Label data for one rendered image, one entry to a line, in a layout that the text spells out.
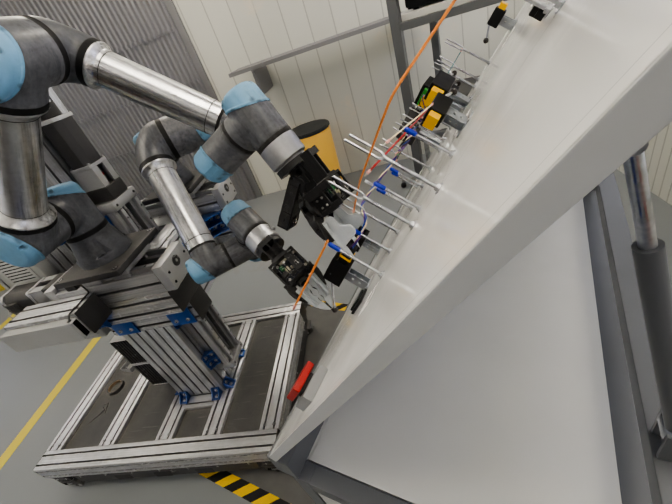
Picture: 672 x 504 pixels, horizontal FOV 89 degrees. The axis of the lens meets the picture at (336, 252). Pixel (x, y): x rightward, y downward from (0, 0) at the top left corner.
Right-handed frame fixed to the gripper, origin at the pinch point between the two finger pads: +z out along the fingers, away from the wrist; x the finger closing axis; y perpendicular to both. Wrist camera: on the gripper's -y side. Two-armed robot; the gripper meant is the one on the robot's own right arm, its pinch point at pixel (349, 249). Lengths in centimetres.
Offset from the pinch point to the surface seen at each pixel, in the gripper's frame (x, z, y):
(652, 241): -25.4, 6.7, 38.5
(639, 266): -25.0, 8.8, 36.9
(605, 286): 32, 51, 33
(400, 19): 86, -40, 23
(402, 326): -38.7, -2.7, 22.8
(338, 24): 297, -113, -38
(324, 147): 258, -37, -105
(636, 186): -26.2, 1.3, 39.2
